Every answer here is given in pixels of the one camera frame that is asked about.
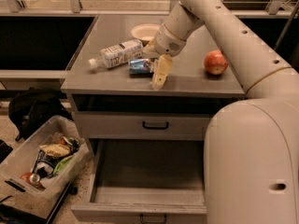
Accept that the clear plastic water bottle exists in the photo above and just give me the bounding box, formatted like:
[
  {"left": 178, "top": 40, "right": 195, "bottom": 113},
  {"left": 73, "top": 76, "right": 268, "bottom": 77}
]
[{"left": 89, "top": 39, "right": 143, "bottom": 70}]

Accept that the white bowl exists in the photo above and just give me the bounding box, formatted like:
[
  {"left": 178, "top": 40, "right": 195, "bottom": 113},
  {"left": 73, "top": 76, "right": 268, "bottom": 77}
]
[{"left": 131, "top": 23, "right": 160, "bottom": 46}]

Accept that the red can in bin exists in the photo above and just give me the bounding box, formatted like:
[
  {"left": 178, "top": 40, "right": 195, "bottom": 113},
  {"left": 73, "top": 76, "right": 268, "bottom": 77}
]
[{"left": 21, "top": 172, "right": 40, "bottom": 185}]

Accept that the black backpack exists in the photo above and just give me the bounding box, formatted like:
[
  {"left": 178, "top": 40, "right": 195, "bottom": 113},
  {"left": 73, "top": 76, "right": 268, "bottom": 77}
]
[{"left": 8, "top": 88, "right": 72, "bottom": 141}]

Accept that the grey drawer cabinet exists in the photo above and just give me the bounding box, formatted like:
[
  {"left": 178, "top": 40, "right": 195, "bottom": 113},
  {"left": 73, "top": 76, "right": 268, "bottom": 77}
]
[{"left": 60, "top": 14, "right": 247, "bottom": 142}]

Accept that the clear plastic storage bin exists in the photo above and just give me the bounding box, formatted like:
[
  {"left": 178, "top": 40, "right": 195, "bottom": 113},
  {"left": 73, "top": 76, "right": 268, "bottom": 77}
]
[{"left": 0, "top": 115, "right": 92, "bottom": 220}]

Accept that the green snack bag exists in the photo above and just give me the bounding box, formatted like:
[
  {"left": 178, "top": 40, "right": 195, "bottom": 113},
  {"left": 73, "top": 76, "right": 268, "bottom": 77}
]
[{"left": 53, "top": 155, "right": 73, "bottom": 175}]

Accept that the closed top drawer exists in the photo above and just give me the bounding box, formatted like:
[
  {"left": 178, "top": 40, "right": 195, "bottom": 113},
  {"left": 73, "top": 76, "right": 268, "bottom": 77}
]
[{"left": 74, "top": 112, "right": 210, "bottom": 141}]

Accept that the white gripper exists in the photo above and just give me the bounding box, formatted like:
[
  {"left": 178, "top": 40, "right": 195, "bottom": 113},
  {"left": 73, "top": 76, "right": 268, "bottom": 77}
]
[{"left": 142, "top": 23, "right": 186, "bottom": 91}]

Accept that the open middle drawer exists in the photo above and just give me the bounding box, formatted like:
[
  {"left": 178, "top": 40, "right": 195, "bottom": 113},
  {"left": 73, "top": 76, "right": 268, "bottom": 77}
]
[{"left": 71, "top": 140, "right": 206, "bottom": 224}]

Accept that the red apple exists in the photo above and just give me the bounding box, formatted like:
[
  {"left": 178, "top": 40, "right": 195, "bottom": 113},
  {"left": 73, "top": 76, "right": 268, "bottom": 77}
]
[{"left": 204, "top": 50, "right": 228, "bottom": 76}]

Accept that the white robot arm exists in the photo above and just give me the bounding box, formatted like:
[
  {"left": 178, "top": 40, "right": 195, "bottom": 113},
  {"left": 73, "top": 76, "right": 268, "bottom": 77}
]
[{"left": 149, "top": 0, "right": 299, "bottom": 224}]

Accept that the yellow chip bag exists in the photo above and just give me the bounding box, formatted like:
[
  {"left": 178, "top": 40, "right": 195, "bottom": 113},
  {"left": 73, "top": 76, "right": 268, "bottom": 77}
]
[{"left": 40, "top": 144, "right": 71, "bottom": 158}]

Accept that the blue silver redbull can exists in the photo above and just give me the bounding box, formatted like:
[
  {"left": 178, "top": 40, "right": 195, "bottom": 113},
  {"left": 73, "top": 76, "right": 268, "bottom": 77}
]
[{"left": 128, "top": 58, "right": 154, "bottom": 75}]

